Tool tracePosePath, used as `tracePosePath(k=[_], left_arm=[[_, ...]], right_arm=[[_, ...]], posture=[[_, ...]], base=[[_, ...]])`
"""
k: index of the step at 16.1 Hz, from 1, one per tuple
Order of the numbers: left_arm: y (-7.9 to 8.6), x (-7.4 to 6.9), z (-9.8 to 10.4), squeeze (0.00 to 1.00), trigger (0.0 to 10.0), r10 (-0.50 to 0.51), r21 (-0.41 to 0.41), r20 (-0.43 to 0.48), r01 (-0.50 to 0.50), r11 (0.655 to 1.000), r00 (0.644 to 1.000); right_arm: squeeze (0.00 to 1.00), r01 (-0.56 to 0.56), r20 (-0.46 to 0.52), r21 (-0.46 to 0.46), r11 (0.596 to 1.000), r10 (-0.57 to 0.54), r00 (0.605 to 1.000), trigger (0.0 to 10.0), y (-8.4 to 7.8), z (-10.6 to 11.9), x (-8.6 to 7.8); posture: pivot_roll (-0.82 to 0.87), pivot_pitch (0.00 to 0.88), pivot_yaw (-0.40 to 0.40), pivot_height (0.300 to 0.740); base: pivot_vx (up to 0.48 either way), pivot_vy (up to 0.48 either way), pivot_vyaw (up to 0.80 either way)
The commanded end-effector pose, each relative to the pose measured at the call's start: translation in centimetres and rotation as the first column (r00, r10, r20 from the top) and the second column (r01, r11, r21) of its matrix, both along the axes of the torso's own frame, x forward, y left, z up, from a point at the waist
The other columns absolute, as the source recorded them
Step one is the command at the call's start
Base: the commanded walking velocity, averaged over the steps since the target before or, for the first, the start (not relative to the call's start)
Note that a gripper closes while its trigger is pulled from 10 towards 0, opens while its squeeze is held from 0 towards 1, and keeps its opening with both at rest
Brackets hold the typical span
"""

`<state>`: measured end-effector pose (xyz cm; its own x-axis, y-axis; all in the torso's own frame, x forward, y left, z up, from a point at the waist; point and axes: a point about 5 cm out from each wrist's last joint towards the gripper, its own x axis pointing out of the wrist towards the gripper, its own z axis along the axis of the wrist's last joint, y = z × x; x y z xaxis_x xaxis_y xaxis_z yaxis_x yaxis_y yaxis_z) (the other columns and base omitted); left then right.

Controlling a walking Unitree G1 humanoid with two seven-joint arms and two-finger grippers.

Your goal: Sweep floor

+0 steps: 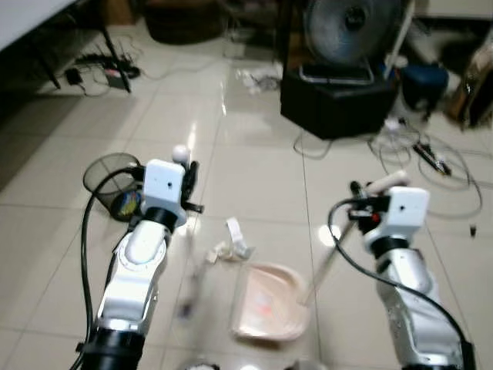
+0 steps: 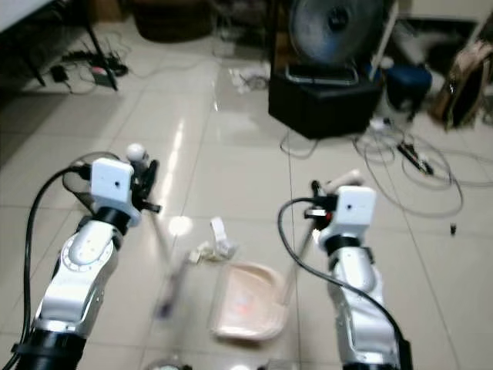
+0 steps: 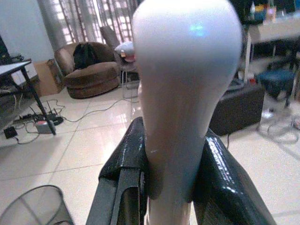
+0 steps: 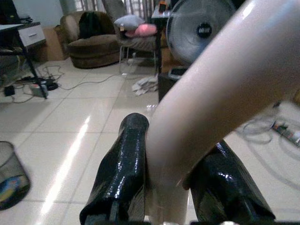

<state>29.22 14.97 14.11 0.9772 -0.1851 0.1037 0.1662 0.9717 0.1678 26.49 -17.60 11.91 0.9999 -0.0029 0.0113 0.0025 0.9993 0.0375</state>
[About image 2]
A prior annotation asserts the broom with white ball end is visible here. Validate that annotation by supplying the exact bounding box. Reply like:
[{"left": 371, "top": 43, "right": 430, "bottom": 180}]
[{"left": 126, "top": 143, "right": 189, "bottom": 321}]

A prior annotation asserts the pink dustpan with long handle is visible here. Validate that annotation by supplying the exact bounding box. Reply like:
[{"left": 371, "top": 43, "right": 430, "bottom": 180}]
[{"left": 210, "top": 169, "right": 364, "bottom": 342}]

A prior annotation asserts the white floor litter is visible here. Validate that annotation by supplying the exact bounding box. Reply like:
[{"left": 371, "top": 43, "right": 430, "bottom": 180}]
[{"left": 226, "top": 66, "right": 272, "bottom": 91}]

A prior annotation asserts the round grey floor fan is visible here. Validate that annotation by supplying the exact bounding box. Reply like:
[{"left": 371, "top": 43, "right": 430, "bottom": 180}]
[{"left": 285, "top": 0, "right": 391, "bottom": 86}]

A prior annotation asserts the black box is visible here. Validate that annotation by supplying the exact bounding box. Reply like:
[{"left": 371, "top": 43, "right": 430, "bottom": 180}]
[{"left": 268, "top": 66, "right": 384, "bottom": 141}]

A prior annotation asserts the white plug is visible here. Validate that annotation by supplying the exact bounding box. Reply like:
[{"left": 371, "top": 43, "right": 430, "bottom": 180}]
[{"left": 369, "top": 116, "right": 395, "bottom": 135}]

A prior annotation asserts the crumpled white paper scrap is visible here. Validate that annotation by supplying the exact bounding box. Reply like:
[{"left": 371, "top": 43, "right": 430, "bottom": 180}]
[{"left": 191, "top": 217, "right": 240, "bottom": 263}]

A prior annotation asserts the black hand tool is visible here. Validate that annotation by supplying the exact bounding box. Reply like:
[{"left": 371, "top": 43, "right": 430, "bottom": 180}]
[{"left": 397, "top": 140, "right": 438, "bottom": 176}]

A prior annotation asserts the black power strip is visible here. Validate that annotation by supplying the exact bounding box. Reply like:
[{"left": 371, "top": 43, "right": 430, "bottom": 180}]
[{"left": 89, "top": 66, "right": 129, "bottom": 86}]

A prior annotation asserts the black power adapter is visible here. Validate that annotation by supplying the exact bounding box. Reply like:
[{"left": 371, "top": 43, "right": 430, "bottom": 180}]
[{"left": 50, "top": 66, "right": 71, "bottom": 84}]

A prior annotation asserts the blue stool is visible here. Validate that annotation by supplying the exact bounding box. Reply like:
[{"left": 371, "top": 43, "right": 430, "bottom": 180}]
[{"left": 385, "top": 65, "right": 434, "bottom": 110}]

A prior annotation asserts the dark round basket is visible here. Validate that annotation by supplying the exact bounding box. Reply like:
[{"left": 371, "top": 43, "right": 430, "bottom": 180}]
[{"left": 129, "top": 0, "right": 218, "bottom": 44}]

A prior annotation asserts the white leaning stick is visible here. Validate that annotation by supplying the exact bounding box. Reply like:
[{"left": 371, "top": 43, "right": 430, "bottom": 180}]
[{"left": 370, "top": 0, "right": 401, "bottom": 79}]

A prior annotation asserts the brown bag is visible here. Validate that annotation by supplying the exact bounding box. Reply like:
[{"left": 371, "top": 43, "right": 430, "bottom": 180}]
[{"left": 430, "top": 37, "right": 493, "bottom": 130}]

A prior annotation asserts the white table with black legs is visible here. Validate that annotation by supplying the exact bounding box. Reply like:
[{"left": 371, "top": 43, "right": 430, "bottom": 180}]
[{"left": 0, "top": 0, "right": 119, "bottom": 92}]

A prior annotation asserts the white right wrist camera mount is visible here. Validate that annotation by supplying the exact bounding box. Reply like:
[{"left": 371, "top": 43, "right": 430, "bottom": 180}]
[{"left": 328, "top": 185, "right": 377, "bottom": 244}]

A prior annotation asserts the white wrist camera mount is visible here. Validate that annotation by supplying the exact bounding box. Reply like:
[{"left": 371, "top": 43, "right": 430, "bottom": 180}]
[
  {"left": 89, "top": 157, "right": 134, "bottom": 226},
  {"left": 328, "top": 185, "right": 377, "bottom": 244}
]

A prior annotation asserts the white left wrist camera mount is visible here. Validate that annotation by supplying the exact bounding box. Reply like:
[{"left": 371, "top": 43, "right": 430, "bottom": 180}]
[{"left": 89, "top": 157, "right": 134, "bottom": 226}]

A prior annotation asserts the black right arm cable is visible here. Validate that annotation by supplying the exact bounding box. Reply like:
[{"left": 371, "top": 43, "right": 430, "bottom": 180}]
[{"left": 278, "top": 197, "right": 407, "bottom": 367}]

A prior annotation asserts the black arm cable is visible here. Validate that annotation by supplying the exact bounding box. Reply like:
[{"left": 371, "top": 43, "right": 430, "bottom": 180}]
[
  {"left": 4, "top": 164, "right": 93, "bottom": 370},
  {"left": 278, "top": 197, "right": 407, "bottom": 367}
]

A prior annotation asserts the black wire mesh waste bin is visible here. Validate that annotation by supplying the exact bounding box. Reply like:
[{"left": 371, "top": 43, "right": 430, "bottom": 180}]
[{"left": 62, "top": 152, "right": 102, "bottom": 195}]

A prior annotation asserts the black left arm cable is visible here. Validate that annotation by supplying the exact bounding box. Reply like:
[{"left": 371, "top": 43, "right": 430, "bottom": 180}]
[{"left": 4, "top": 164, "right": 93, "bottom": 370}]

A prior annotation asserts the looped grey floor cable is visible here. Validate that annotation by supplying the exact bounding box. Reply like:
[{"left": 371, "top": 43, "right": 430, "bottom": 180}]
[{"left": 354, "top": 127, "right": 465, "bottom": 219}]

